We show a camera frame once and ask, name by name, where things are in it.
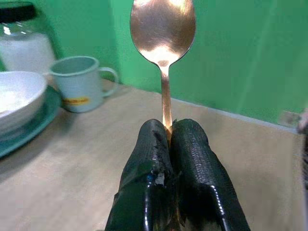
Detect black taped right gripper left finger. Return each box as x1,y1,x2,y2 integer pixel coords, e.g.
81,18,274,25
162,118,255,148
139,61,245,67
105,118,178,231

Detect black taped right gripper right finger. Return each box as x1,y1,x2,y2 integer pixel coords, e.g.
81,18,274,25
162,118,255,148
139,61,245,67
169,118,251,231

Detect copper coloured metal spoon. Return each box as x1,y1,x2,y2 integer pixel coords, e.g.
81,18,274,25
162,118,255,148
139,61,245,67
129,0,197,142

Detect pale green enamel mug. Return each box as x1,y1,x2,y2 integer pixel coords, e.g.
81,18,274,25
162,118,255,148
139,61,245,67
49,56,119,114

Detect dark object at table edge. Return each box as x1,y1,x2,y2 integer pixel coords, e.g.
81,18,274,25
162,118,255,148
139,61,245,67
297,111,308,193

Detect teal green plate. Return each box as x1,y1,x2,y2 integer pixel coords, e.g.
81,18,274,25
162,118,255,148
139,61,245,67
0,85,63,158

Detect white ceramic bowl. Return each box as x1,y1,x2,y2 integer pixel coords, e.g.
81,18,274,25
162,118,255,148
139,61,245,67
0,70,48,141

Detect glass jar with black lid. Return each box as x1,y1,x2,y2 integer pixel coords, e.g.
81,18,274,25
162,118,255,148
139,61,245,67
0,1,56,72

